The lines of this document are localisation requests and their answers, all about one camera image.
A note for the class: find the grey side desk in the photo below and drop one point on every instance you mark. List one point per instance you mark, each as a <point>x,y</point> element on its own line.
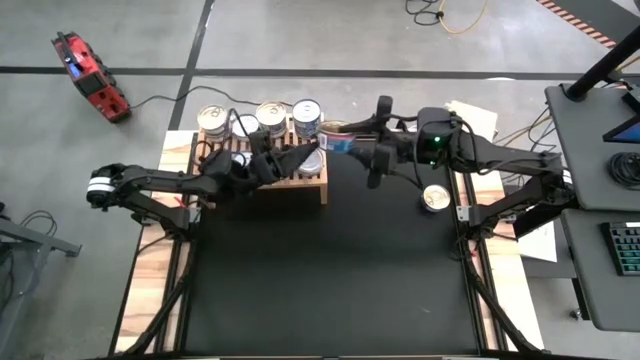
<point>585,130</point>

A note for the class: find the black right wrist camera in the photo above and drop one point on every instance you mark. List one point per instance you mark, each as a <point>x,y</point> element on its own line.
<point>432,125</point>

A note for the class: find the black keyboard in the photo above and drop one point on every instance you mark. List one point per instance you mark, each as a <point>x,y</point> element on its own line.
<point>627,250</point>

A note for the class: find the white paper sheet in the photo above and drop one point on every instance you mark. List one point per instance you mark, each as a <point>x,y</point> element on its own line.
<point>542,245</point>

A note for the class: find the yellow paper folder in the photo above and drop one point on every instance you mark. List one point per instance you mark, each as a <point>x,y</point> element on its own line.
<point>480,117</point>

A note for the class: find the black table mat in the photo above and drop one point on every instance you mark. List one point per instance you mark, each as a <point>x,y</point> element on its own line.
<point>280,300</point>

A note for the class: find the wooden slatted shelf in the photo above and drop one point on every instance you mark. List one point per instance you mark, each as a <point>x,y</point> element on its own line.
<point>310,187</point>

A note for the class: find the tablet screen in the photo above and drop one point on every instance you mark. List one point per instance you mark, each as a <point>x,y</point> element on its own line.
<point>625,134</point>

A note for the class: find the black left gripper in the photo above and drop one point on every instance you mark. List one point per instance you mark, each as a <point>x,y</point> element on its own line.
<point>240,172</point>

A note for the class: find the silver lid blue can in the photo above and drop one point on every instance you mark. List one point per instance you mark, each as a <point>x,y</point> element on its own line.
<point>306,134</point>

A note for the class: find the grey metal stand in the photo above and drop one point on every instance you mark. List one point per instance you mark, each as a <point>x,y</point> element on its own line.
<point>50,245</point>

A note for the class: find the hazard striped floor ramp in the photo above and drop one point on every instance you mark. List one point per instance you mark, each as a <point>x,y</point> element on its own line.
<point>575,20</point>

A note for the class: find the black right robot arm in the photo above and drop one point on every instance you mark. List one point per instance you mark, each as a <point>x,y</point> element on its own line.
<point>500,157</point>

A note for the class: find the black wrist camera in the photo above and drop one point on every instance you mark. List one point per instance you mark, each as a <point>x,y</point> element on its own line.
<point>432,125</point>
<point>260,142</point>

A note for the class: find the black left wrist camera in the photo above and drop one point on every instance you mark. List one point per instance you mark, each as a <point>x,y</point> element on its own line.
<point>260,142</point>

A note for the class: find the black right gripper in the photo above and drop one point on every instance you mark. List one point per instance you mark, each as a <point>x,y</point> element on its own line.
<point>400,142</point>

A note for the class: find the pale gold lid can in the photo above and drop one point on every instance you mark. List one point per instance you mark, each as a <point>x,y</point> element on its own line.
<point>212,118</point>

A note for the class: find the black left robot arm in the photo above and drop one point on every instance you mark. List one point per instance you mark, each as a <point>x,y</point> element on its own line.
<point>160,180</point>

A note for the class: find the black pole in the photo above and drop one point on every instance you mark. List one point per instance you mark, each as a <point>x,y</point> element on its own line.
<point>605,65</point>

